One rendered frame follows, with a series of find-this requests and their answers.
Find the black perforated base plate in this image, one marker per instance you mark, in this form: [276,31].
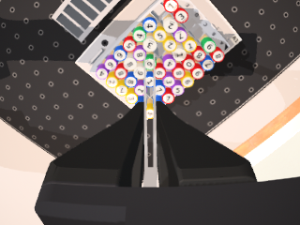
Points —
[55,104]

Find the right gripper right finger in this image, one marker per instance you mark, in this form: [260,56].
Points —
[193,158]

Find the white vial rack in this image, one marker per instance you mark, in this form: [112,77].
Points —
[199,24]

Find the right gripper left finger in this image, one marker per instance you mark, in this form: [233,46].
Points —
[107,157]

